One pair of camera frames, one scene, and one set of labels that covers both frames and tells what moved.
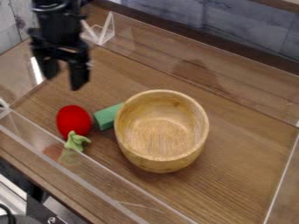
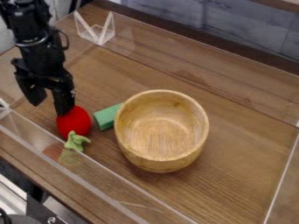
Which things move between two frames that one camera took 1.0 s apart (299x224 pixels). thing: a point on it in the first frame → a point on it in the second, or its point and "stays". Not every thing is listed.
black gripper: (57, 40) → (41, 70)
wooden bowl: (162, 128) stays
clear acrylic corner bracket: (98, 34) stays
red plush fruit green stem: (74, 122) stays
